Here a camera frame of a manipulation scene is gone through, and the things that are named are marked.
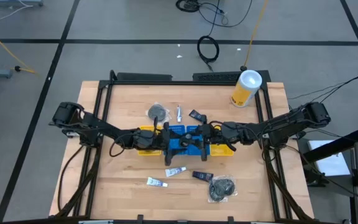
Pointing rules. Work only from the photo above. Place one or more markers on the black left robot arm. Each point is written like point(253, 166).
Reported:
point(104, 129)

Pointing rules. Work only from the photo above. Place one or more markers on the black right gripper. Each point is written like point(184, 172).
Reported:
point(204, 152)

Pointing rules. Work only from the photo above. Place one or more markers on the grey Dove roll-on deodorant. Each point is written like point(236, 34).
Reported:
point(185, 142)

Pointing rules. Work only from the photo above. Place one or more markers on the blue plastic basket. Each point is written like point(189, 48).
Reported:
point(194, 151)
point(177, 129)

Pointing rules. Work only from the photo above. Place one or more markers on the black beam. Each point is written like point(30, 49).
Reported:
point(334, 147)

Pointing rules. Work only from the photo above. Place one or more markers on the black flat box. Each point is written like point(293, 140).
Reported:
point(144, 76)

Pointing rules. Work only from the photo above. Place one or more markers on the white sheet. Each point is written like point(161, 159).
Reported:
point(329, 160)

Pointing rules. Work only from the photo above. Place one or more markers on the black vented box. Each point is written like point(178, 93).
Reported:
point(217, 76)

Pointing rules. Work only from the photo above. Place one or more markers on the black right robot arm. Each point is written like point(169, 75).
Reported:
point(284, 124)

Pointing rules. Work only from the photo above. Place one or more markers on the yellow plastic basket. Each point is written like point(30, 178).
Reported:
point(221, 151)
point(149, 152)

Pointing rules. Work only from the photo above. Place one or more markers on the yellow canister with white lid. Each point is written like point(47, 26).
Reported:
point(244, 93)

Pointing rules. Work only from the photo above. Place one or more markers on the grey stand base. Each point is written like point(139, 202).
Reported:
point(14, 2)

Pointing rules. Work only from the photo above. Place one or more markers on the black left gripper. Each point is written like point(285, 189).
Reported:
point(167, 155)

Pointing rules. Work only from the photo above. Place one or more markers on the black metal table frame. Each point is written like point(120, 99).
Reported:
point(182, 83)

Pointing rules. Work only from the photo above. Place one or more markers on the black table clamp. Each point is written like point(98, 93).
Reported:
point(140, 218)
point(230, 219)

